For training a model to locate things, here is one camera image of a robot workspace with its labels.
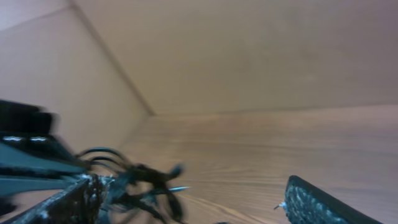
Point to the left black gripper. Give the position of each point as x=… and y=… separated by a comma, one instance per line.
x=32, y=158

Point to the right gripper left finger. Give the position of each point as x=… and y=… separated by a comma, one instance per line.
x=79, y=203

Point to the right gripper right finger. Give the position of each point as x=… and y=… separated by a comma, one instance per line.
x=305, y=203

